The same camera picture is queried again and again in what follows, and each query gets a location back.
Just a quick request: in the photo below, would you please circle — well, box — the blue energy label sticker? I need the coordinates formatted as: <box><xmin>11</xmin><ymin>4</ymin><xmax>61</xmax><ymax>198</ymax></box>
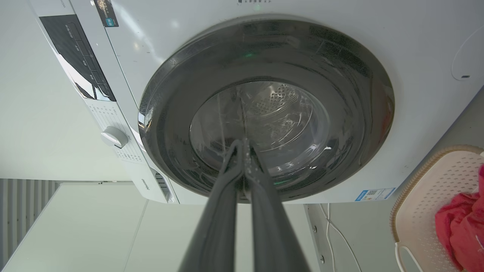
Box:
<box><xmin>355</xmin><ymin>187</ymin><xmax>396</xmax><ymax>202</ymax></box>

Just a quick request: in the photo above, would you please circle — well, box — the white power cable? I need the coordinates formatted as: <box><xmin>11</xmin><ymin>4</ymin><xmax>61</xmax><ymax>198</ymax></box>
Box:
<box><xmin>320</xmin><ymin>203</ymin><xmax>363</xmax><ymax>272</ymax></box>

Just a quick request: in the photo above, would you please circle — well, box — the grey slatted radiator panel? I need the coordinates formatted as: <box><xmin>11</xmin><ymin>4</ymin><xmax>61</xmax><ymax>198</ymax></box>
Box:
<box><xmin>0</xmin><ymin>178</ymin><xmax>60</xmax><ymax>267</ymax></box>

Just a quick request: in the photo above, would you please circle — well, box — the beige perforated laundry basket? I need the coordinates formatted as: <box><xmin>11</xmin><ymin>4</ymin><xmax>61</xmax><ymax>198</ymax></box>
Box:
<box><xmin>390</xmin><ymin>145</ymin><xmax>484</xmax><ymax>272</ymax></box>

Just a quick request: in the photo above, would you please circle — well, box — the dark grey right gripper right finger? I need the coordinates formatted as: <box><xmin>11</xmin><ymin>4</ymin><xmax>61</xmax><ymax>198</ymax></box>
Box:
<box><xmin>242</xmin><ymin>138</ymin><xmax>311</xmax><ymax>272</ymax></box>

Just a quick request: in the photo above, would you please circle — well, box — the silver washing machine dial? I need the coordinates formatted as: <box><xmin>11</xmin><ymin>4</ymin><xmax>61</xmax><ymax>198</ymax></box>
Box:
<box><xmin>101</xmin><ymin>127</ymin><xmax>129</xmax><ymax>149</ymax></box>

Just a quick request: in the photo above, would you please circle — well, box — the red garment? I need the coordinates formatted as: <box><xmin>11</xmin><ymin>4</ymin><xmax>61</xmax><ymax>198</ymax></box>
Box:
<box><xmin>435</xmin><ymin>163</ymin><xmax>484</xmax><ymax>272</ymax></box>

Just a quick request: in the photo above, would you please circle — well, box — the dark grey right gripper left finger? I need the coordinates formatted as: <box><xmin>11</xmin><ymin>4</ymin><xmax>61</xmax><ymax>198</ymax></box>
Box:
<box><xmin>178</xmin><ymin>139</ymin><xmax>244</xmax><ymax>272</ymax></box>

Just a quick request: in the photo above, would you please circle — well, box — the white front-load washing machine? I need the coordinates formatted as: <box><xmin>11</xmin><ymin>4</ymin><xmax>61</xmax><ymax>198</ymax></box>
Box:
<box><xmin>28</xmin><ymin>0</ymin><xmax>484</xmax><ymax>205</ymax></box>

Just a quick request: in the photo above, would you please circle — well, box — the dark round washing machine door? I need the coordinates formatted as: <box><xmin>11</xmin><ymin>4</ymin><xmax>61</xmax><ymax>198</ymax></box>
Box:
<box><xmin>138</xmin><ymin>19</ymin><xmax>395</xmax><ymax>203</ymax></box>

